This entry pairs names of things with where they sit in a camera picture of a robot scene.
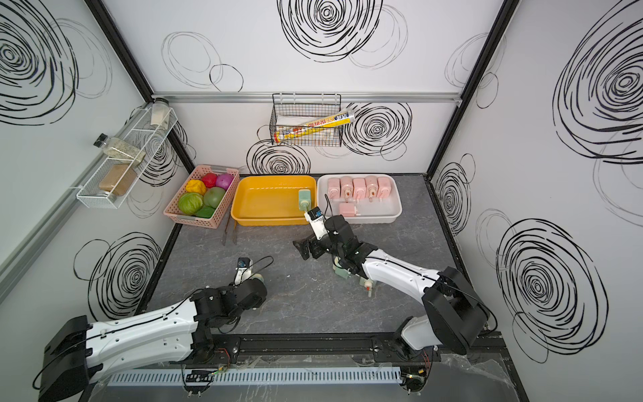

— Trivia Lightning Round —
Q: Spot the pink sharpener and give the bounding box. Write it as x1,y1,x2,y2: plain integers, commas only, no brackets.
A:
377,176,392,200
340,176,354,202
353,178,367,202
365,175,378,202
327,178,342,200
338,203,359,218

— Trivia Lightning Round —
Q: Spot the green sharpener square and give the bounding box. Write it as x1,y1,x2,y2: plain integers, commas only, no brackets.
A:
333,266,352,279

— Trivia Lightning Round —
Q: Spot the white plastic storage box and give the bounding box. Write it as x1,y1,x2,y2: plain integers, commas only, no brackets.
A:
316,174,403,224

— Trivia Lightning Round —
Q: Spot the yellow plastic storage box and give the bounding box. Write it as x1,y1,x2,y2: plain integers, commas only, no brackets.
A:
231,175,317,226

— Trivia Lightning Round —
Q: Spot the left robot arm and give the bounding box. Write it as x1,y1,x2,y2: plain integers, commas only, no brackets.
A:
32,274,267,401

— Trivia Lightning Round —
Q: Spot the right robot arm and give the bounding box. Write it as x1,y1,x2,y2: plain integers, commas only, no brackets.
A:
293,208,489,355

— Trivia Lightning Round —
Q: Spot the green sharpener right round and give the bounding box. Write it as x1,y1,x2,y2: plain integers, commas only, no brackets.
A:
359,278,377,297

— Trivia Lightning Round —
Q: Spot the light green toy apple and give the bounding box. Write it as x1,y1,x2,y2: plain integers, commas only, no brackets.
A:
204,187,226,209

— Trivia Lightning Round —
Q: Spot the green toy cabbage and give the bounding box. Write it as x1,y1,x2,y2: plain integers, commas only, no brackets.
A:
177,193,204,215

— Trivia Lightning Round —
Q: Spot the pink perforated basket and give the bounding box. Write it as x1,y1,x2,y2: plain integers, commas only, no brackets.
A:
163,164,239,229

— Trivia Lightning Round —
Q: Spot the magenta toy fruit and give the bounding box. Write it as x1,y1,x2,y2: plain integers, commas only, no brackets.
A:
215,174,234,191

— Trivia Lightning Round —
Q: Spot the yellow toy fruit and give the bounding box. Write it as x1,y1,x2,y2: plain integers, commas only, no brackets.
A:
184,179,208,195

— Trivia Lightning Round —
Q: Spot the red toy fruit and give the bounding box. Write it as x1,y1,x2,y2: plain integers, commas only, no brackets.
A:
200,173,219,189

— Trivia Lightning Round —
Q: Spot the yellow red tube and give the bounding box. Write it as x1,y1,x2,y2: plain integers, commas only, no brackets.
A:
271,110,354,143

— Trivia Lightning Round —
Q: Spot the brown block on shelf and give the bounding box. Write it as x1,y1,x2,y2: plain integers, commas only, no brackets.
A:
99,164,137,197

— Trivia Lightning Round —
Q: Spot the clear jar on shelf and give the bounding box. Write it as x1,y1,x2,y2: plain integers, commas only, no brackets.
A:
150,97,170,128

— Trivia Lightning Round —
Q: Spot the bottle lying on shelf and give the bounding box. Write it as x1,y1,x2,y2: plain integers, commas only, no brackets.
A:
93,133,147,166

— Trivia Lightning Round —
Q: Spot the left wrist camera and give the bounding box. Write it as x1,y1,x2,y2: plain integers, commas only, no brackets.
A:
233,257,252,286

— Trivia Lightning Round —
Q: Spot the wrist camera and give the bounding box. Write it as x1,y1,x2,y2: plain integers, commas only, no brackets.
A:
233,257,252,286
304,207,328,241

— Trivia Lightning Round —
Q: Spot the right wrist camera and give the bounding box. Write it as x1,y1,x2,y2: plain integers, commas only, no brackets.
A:
304,207,328,241

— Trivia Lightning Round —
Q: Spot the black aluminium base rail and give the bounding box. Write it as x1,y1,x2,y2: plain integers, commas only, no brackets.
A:
200,331,508,358

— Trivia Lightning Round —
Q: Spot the black wire wall basket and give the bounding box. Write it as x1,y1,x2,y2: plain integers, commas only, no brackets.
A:
269,92,343,147

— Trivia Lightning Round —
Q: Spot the white slotted cable duct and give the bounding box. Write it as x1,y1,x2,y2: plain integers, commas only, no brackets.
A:
108,367,402,387

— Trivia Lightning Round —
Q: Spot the white wire wall shelf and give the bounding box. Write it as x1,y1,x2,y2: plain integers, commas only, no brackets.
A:
76,102,178,209

